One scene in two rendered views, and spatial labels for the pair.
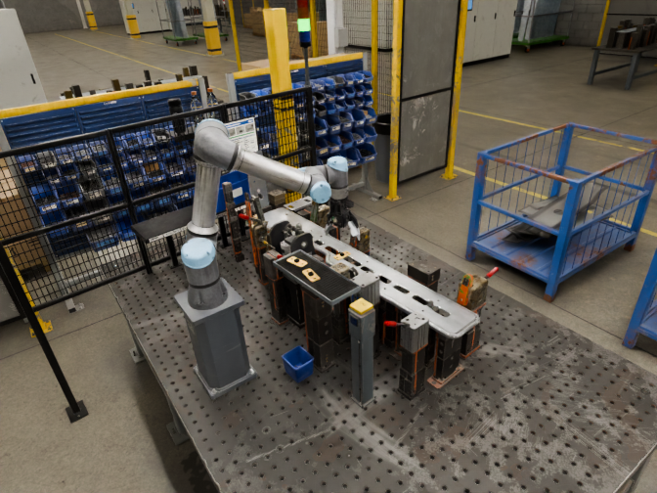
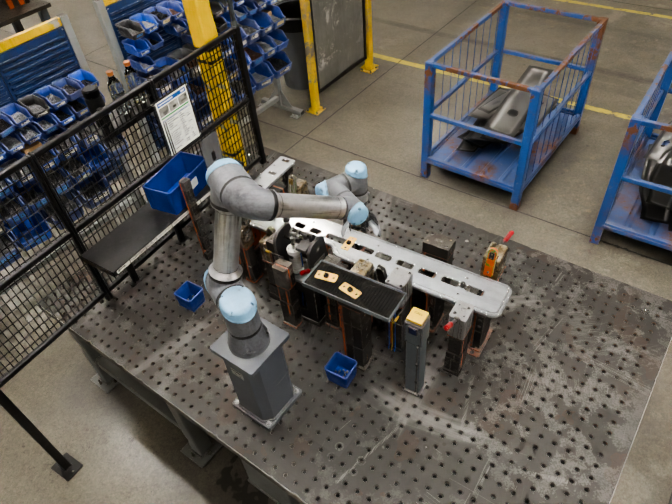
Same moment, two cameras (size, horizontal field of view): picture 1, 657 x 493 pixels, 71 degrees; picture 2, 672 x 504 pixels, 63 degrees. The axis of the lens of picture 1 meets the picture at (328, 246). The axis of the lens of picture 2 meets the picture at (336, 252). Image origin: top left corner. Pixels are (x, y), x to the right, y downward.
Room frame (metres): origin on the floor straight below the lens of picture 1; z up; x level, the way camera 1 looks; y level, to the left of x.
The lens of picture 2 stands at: (0.18, 0.47, 2.68)
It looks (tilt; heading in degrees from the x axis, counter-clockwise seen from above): 45 degrees down; 344
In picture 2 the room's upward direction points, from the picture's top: 6 degrees counter-clockwise
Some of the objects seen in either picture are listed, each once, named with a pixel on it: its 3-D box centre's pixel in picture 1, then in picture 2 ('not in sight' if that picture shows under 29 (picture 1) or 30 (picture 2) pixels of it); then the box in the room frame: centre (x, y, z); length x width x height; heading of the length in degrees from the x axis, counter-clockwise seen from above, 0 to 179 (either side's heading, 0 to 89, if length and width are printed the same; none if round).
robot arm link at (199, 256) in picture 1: (199, 260); (239, 309); (1.44, 0.47, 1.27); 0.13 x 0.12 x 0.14; 11
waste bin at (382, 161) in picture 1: (392, 149); (300, 45); (5.24, -0.82, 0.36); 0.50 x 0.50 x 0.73
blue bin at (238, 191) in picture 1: (228, 190); (178, 182); (2.50, 0.57, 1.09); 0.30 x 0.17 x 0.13; 136
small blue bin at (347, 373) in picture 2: (298, 365); (341, 371); (1.41, 0.15, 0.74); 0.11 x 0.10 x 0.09; 38
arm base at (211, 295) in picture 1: (205, 287); (246, 332); (1.43, 0.47, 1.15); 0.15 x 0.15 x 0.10
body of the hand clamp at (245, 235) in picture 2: (262, 254); (248, 252); (2.12, 0.35, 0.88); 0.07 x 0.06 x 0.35; 128
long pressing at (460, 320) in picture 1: (346, 257); (353, 244); (1.84, -0.08, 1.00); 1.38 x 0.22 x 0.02; 38
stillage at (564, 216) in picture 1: (560, 203); (509, 100); (3.31, -1.88, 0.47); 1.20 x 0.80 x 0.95; 123
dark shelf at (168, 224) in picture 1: (214, 208); (168, 207); (2.44, 0.65, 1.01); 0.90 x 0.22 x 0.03; 128
